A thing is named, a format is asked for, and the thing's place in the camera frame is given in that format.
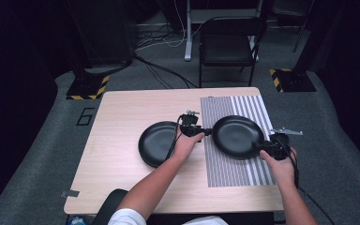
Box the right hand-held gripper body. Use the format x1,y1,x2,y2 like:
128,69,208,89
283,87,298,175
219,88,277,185
262,127,304,161

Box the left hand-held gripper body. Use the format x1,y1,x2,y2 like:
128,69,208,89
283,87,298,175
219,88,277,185
178,109,206,138

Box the black frying pan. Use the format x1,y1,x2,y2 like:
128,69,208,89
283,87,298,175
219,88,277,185
211,114,265,160

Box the black round plate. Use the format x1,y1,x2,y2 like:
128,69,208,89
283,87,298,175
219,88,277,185
138,121,182,169

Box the person's left hand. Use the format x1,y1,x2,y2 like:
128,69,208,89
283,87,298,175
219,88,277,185
172,131,206,162

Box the person's right hand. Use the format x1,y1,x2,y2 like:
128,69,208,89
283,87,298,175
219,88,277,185
259,147,298,189

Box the striped grey white mat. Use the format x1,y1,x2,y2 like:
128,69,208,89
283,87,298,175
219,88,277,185
200,95,277,188

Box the black stand base striped edge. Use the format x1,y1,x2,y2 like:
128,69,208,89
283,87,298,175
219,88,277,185
66,74,111,101
269,67,318,94

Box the black folding chair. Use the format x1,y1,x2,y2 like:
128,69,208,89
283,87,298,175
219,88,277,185
198,16,267,88

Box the person's white shirt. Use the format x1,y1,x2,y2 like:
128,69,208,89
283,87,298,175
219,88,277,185
107,207,230,225

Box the black seat armrest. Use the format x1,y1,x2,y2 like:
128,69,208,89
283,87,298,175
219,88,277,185
91,187,129,225

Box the grey tape piece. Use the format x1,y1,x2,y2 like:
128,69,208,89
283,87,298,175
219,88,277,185
59,189,81,199

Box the blue packet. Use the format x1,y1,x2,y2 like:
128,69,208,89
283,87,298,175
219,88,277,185
66,215,88,225

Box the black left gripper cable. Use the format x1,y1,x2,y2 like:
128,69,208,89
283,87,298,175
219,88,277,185
164,115,184,162

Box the black floor cable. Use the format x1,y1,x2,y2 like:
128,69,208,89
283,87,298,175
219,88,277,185
133,54,199,90

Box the white desk frame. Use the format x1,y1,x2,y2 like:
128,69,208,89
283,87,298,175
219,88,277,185
183,0,264,63

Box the white floor cables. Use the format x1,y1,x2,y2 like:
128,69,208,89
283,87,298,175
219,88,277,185
135,0,203,51

